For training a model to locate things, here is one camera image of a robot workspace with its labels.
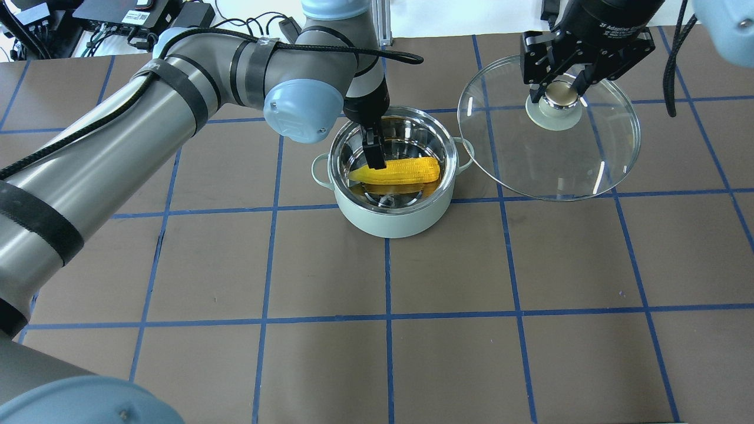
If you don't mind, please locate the large black power brick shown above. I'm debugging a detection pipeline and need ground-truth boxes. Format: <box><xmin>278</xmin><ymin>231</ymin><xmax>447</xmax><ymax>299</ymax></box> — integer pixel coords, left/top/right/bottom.
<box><xmin>167</xmin><ymin>2</ymin><xmax>216</xmax><ymax>29</ymax></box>

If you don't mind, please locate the aluminium frame post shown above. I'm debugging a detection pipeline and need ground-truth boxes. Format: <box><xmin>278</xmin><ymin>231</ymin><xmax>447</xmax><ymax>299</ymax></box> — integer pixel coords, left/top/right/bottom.
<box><xmin>372</xmin><ymin>0</ymin><xmax>393</xmax><ymax>47</ymax></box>

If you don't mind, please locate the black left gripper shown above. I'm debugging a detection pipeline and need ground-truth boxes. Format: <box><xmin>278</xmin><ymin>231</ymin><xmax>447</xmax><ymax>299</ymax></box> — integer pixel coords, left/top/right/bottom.
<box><xmin>343</xmin><ymin>79</ymin><xmax>391</xmax><ymax>170</ymax></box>

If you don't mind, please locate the black power adapter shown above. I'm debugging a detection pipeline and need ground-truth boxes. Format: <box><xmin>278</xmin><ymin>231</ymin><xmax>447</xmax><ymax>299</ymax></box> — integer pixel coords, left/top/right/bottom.
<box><xmin>278</xmin><ymin>16</ymin><xmax>302</xmax><ymax>45</ymax></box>

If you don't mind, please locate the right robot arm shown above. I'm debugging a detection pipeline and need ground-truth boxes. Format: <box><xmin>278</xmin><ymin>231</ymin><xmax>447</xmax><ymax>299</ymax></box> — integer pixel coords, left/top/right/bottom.
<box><xmin>520</xmin><ymin>1</ymin><xmax>753</xmax><ymax>131</ymax></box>

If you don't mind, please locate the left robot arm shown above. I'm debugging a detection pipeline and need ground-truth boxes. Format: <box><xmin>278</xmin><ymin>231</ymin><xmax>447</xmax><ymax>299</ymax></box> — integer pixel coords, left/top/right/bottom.
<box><xmin>1</xmin><ymin>1</ymin><xmax>423</xmax><ymax>423</ymax></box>

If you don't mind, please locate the yellow corn cob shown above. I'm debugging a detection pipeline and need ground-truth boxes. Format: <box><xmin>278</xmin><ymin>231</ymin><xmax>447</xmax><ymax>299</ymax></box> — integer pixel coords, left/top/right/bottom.
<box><xmin>348</xmin><ymin>157</ymin><xmax>441</xmax><ymax>185</ymax></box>

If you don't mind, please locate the pale green cooking pot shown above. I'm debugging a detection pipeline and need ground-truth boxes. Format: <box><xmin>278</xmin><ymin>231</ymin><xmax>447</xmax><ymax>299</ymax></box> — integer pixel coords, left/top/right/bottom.
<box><xmin>312</xmin><ymin>105</ymin><xmax>475</xmax><ymax>239</ymax></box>

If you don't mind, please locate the glass pot lid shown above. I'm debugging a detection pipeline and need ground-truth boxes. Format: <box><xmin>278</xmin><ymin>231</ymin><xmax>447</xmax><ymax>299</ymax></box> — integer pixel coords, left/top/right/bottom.
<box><xmin>456</xmin><ymin>55</ymin><xmax>641</xmax><ymax>201</ymax></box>

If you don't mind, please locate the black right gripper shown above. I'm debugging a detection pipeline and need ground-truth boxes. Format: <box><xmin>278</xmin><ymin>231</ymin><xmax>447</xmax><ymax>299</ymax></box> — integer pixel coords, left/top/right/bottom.
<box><xmin>520</xmin><ymin>1</ymin><xmax>663</xmax><ymax>104</ymax></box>

